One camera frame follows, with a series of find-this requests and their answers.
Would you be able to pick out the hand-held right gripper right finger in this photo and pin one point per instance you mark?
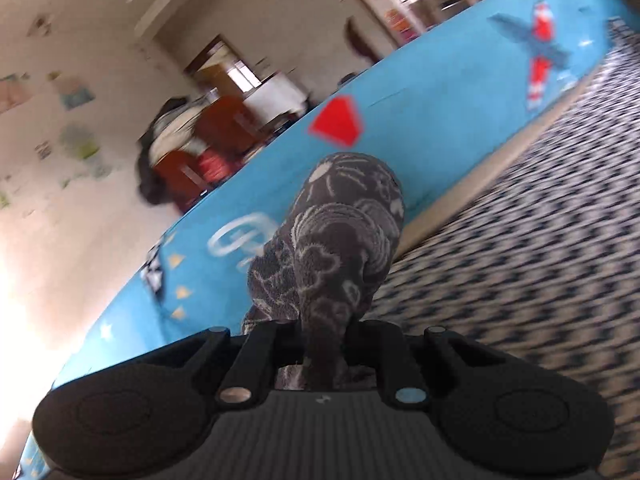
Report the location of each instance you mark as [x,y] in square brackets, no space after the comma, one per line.
[392,355]

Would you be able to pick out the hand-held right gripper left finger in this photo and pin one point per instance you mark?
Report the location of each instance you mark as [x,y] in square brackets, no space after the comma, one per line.
[252,355]

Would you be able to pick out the grey doodle-print fleece garment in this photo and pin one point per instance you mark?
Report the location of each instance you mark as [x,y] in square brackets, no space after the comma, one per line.
[340,240]

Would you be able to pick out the houndstooth mattress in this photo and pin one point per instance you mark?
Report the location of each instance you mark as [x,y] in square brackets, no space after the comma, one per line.
[525,240]

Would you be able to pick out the red floral cloth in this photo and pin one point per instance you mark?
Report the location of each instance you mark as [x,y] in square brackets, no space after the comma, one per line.
[215,167]

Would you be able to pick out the brown wooden chair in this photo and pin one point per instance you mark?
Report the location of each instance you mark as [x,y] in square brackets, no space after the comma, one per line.
[175,175]
[225,125]

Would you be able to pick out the blue printed bed sheet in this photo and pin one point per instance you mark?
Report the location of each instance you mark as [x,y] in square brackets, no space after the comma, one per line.
[425,125]

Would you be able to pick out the white hanging cloth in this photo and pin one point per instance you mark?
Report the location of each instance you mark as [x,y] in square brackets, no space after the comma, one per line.
[277,97]

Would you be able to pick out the wooden window frame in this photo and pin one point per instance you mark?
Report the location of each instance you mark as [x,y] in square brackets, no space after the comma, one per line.
[200,62]

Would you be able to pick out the group of wall stickers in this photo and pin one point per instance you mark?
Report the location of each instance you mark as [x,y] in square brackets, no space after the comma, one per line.
[75,95]

